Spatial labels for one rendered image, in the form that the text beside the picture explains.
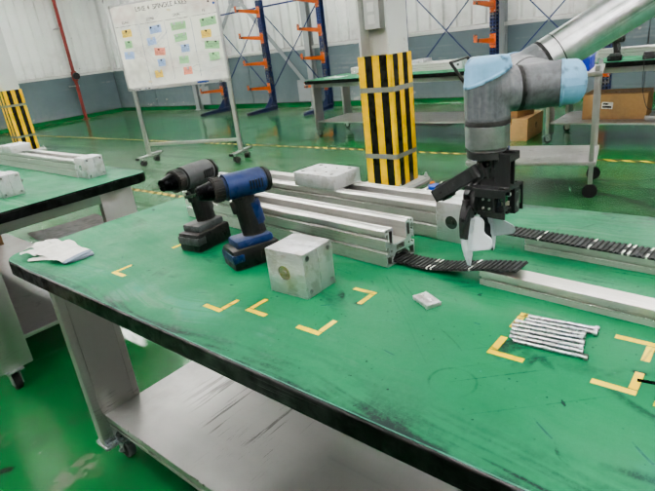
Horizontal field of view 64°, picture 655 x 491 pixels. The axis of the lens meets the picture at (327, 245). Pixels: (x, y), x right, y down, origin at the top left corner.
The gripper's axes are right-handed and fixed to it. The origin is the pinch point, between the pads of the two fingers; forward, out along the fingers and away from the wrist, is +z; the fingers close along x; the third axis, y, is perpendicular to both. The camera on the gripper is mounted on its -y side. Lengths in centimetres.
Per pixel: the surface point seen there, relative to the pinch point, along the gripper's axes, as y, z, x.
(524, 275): 9.4, 2.7, 0.0
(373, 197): -37.1, -2.4, 14.1
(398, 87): -218, -1, 263
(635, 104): -106, 48, 482
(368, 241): -23.1, 0.4, -4.9
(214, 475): -56, 62, -36
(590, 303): 21.3, 4.5, -1.3
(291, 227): -48.3, 1.4, -4.9
